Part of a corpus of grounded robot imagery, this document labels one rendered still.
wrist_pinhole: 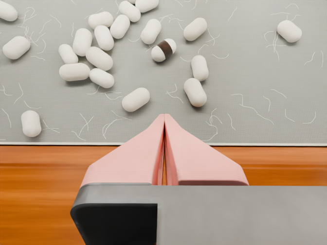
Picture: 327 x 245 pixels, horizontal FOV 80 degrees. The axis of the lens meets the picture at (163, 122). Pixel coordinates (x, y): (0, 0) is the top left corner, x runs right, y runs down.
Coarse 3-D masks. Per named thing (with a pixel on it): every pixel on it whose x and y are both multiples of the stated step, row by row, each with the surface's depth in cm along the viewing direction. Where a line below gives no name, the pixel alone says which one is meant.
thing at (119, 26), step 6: (120, 18) 26; (126, 18) 26; (114, 24) 26; (120, 24) 26; (126, 24) 26; (114, 30) 26; (120, 30) 26; (126, 30) 27; (114, 36) 26; (120, 36) 26
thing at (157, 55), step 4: (168, 40) 25; (172, 40) 25; (172, 44) 25; (156, 48) 25; (160, 48) 25; (172, 48) 25; (152, 52) 25; (156, 52) 25; (160, 52) 25; (152, 56) 25; (156, 56) 25; (160, 56) 25; (164, 56) 25; (156, 60) 26; (160, 60) 25
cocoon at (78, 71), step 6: (66, 66) 24; (72, 66) 24; (78, 66) 24; (84, 66) 24; (60, 72) 24; (66, 72) 24; (72, 72) 24; (78, 72) 24; (84, 72) 24; (66, 78) 24; (72, 78) 24; (78, 78) 25; (84, 78) 25
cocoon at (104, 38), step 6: (96, 30) 26; (102, 30) 25; (108, 30) 26; (96, 36) 26; (102, 36) 25; (108, 36) 25; (102, 42) 25; (108, 42) 25; (102, 48) 26; (108, 48) 26
